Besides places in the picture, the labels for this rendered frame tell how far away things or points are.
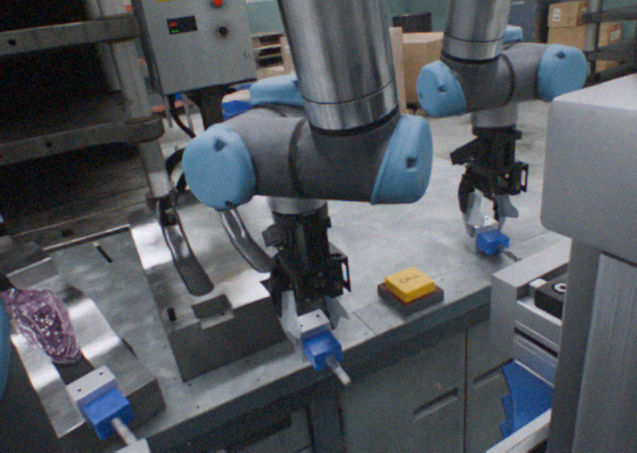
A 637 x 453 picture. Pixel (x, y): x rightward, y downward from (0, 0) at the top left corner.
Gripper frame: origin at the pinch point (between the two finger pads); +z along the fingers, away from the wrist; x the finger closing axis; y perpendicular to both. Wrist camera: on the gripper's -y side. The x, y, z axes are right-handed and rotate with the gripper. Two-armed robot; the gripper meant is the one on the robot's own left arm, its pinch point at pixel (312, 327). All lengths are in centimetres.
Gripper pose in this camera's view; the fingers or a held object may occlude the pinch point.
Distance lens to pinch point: 71.7
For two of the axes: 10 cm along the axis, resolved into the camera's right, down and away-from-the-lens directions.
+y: 4.2, 3.3, -8.4
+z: 1.2, 9.0, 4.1
